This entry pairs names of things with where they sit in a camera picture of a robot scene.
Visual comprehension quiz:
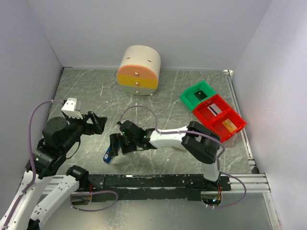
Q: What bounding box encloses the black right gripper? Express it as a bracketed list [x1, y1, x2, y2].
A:
[108, 132, 138, 157]

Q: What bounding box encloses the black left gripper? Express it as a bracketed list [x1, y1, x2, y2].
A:
[60, 109, 107, 152]

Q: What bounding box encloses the blue card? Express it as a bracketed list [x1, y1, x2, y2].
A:
[103, 146, 113, 163]

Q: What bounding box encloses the green plastic bin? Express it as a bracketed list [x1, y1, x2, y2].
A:
[180, 80, 217, 111]

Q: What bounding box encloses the red double plastic bin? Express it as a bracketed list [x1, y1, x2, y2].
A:
[193, 94, 247, 142]

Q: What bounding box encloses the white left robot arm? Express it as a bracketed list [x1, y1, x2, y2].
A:
[0, 111, 107, 230]

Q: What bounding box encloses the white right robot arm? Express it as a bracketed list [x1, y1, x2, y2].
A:
[104, 120, 221, 191]

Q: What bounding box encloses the black card in green bin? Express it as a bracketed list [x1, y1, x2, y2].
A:
[194, 90, 208, 101]

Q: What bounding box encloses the white card with black stripe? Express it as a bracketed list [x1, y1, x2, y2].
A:
[207, 103, 222, 116]

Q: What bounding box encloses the orange gold card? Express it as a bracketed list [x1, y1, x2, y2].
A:
[222, 119, 237, 132]

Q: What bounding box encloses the round three-drawer cabinet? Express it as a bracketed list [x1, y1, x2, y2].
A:
[117, 45, 161, 96]

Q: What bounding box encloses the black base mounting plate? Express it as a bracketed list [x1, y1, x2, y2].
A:
[87, 174, 231, 201]

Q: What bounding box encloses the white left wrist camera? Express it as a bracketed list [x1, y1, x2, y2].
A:
[61, 98, 83, 119]

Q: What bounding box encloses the aluminium rail frame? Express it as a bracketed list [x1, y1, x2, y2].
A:
[19, 69, 272, 195]

